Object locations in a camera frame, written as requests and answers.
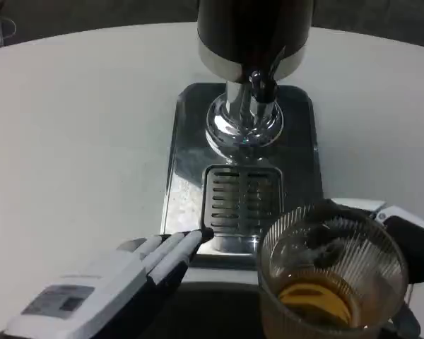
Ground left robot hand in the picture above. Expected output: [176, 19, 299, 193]
[3, 228, 215, 339]

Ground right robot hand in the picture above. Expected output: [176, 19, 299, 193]
[303, 197, 424, 339]

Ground clear ribbed glass cup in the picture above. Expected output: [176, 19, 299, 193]
[257, 203, 410, 339]

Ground steel drip tray base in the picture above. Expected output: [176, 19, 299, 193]
[160, 83, 325, 271]

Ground steel drip grid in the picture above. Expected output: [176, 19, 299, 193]
[197, 164, 284, 238]

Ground black dispenser tap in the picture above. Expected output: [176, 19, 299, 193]
[249, 47, 287, 104]

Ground black drink dispenser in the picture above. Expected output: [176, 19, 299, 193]
[196, 0, 314, 148]

